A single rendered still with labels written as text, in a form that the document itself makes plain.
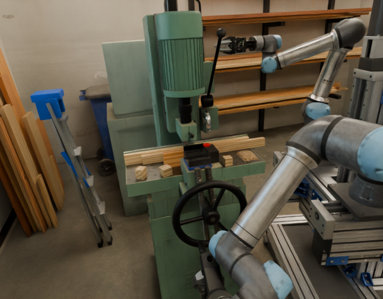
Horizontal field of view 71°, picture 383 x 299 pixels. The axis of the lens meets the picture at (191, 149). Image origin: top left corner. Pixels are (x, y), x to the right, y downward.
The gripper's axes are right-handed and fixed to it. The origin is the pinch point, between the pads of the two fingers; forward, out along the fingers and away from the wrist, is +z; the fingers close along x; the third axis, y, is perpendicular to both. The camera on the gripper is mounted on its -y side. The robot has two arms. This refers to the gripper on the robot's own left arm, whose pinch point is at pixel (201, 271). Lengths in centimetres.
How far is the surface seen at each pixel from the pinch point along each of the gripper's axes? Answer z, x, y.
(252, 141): 32, 40, -42
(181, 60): 6, 7, -74
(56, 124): 81, -60, -76
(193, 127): 22, 10, -51
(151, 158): 33, -9, -42
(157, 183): 21.3, -8.6, -30.3
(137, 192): 22.6, -17.1, -28.0
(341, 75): 264, 310, -147
